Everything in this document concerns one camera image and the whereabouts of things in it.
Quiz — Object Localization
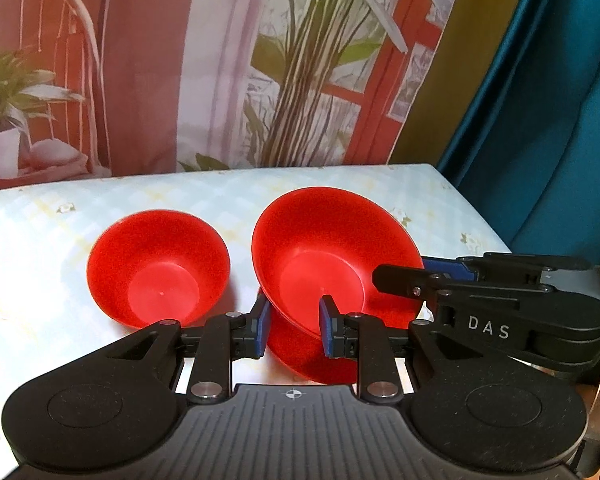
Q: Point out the teal curtain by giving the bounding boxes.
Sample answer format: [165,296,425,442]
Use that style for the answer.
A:
[437,0,600,267]

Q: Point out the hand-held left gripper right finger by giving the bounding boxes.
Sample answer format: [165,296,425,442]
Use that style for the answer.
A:
[318,294,482,405]

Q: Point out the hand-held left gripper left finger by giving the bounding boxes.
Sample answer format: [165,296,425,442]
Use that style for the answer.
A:
[107,292,272,405]

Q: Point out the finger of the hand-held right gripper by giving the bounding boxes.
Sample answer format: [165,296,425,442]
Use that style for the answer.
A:
[423,252,594,285]
[372,264,557,312]

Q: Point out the floral white tablecloth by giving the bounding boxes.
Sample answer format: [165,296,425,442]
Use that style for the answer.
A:
[0,162,514,480]

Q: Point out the printed room scene backdrop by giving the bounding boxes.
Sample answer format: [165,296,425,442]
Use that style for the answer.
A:
[0,0,477,194]

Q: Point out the olive yellow curtain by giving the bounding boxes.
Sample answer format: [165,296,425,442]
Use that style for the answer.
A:
[389,0,537,167]

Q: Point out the red plastic bowl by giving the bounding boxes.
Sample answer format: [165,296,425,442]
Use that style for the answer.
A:
[86,209,231,331]
[256,285,362,384]
[251,186,426,347]

